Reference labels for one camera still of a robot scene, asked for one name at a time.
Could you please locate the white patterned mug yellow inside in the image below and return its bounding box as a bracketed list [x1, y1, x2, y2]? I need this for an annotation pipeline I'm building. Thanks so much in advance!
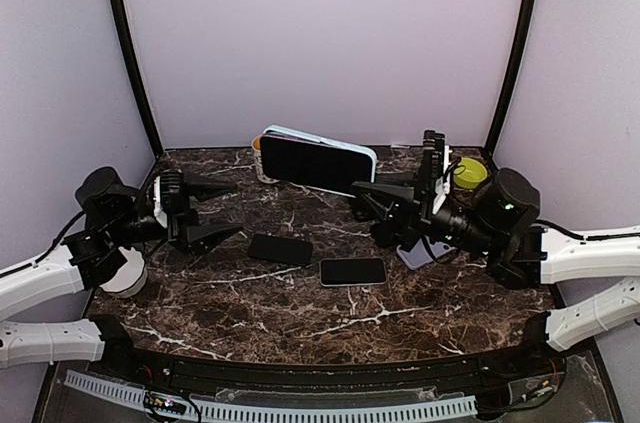
[251, 135, 278, 185]

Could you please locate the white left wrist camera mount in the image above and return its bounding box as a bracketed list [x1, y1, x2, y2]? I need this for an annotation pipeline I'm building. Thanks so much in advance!
[153, 176, 168, 229]

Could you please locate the green bowl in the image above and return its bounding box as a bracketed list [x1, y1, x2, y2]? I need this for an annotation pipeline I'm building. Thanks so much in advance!
[453, 157, 489, 190]

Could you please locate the white fluted bowl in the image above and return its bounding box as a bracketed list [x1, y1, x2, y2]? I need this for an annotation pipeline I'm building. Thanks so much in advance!
[100, 248, 148, 298]

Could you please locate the black phone from ring case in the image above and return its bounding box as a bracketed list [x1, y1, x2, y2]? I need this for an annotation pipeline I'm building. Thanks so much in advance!
[370, 222, 403, 248]

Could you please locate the black frame post left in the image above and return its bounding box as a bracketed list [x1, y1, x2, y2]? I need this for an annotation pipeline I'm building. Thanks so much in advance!
[109, 0, 164, 159]

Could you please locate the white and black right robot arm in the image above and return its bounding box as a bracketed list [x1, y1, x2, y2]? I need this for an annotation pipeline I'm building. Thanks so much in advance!
[351, 130, 639, 377]

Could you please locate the black frame post right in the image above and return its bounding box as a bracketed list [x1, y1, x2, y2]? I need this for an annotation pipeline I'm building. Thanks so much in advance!
[483, 0, 536, 161]

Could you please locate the white slotted cable duct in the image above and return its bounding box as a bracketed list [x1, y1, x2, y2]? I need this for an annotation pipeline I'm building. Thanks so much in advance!
[64, 370, 478, 422]

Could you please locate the black front rail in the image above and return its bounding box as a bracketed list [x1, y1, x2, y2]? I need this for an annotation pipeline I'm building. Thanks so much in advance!
[88, 346, 566, 394]

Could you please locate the black frame post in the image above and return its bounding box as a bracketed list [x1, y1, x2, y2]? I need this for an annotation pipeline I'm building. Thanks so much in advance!
[483, 0, 536, 161]
[109, 0, 164, 159]

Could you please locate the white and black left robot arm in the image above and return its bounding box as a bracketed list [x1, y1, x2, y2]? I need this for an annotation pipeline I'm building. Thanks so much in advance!
[1, 166, 242, 379]

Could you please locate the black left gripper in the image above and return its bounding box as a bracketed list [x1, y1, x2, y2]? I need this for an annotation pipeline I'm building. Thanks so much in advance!
[106, 170, 243, 255]

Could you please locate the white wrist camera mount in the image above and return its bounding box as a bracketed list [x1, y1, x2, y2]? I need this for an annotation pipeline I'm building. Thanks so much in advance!
[432, 144, 451, 215]
[153, 176, 168, 229]

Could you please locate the silver phone with dark screen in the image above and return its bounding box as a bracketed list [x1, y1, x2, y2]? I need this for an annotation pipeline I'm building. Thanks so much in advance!
[319, 258, 387, 286]

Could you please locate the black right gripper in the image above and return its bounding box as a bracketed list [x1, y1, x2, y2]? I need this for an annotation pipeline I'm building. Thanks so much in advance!
[351, 166, 500, 258]

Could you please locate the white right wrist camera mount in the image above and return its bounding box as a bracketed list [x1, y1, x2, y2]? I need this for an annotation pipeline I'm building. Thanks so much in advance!
[432, 144, 451, 215]

